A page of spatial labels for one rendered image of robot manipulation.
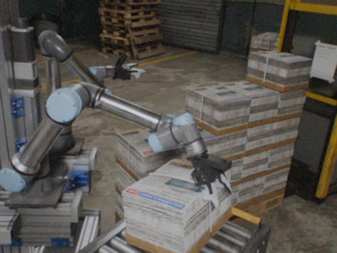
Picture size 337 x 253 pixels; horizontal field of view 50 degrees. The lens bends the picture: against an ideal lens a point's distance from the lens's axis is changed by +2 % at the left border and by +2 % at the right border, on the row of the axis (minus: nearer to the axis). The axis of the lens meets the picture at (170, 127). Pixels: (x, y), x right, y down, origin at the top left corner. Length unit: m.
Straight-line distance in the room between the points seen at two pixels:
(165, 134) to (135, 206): 0.30
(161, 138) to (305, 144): 2.40
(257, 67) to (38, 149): 1.90
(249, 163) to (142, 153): 0.99
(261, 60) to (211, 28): 6.82
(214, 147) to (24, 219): 1.26
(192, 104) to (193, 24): 7.42
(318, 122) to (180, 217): 2.37
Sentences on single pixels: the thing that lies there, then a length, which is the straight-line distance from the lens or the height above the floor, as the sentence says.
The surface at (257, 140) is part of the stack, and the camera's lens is 2.75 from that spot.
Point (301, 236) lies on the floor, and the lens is 3.10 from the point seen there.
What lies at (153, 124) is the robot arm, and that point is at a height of 1.24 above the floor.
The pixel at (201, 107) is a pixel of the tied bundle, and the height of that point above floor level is 0.98.
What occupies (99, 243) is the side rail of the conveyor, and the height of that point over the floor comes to 0.80.
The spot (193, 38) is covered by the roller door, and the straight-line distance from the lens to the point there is 9.92.
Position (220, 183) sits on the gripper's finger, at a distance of 1.40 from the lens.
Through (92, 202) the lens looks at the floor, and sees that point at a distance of 3.16.
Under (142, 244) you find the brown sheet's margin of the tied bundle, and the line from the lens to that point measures 1.47.
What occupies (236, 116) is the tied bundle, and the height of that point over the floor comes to 0.95.
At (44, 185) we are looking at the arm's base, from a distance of 1.79.
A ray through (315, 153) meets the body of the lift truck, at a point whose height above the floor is 0.40.
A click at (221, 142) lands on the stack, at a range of 2.48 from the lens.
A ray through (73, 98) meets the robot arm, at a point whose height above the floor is 1.37.
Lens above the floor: 1.80
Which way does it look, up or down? 23 degrees down
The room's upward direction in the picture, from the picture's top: 4 degrees clockwise
